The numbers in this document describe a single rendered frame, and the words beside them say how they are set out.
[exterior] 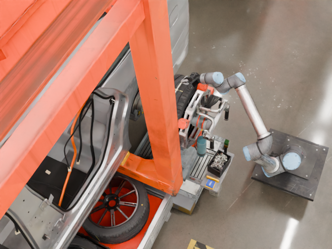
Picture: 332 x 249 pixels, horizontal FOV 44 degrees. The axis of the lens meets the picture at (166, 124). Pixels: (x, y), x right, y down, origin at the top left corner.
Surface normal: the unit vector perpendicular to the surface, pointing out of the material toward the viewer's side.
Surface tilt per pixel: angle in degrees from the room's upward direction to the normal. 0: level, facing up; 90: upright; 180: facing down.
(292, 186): 0
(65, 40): 0
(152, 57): 90
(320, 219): 0
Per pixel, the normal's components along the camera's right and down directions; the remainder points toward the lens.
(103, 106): -0.40, 0.29
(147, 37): -0.44, 0.77
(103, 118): -0.44, 0.51
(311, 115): -0.07, -0.54
